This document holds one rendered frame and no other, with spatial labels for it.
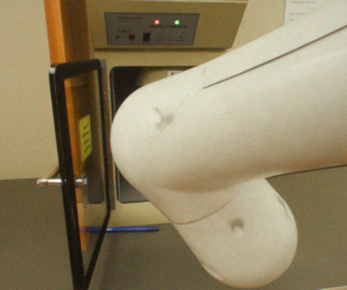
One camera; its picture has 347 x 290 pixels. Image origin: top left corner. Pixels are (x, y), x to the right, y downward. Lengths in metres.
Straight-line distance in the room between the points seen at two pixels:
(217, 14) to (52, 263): 0.66
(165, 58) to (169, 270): 0.49
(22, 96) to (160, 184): 1.05
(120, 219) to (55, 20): 0.51
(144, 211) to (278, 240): 0.61
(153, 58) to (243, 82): 0.60
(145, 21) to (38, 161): 0.80
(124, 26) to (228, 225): 0.51
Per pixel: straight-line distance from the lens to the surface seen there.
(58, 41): 0.69
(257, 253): 0.30
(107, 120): 0.79
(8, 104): 1.28
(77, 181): 0.53
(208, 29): 0.73
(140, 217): 0.89
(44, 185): 0.55
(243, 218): 0.28
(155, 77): 0.80
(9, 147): 1.32
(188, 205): 0.26
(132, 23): 0.69
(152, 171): 0.24
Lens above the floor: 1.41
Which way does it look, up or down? 17 degrees down
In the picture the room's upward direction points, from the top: straight up
